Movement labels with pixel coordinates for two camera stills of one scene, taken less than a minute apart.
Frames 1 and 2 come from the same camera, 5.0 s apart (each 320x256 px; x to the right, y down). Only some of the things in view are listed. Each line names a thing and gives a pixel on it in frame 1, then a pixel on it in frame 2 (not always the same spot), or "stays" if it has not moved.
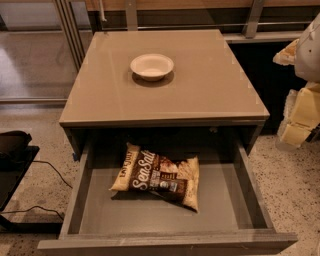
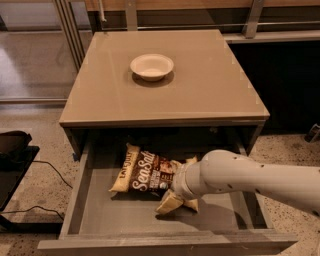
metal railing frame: [74, 36] stays
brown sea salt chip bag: [148, 173] stays
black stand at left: [16, 156] stays
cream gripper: [309, 53] to [179, 182]
